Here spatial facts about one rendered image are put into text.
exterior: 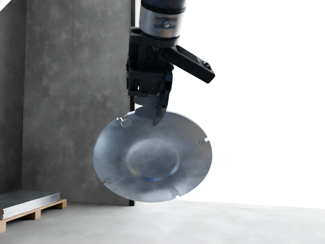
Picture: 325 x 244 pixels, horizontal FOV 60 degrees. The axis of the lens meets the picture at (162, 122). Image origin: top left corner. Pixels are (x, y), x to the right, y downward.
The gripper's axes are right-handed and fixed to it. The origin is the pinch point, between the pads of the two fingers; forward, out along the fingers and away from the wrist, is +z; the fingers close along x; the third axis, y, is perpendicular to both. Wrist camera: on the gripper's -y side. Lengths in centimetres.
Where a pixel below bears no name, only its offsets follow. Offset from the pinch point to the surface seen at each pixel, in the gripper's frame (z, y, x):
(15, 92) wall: 266, 165, -370
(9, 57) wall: 216, 172, -400
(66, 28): 174, 83, -432
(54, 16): 164, 104, -456
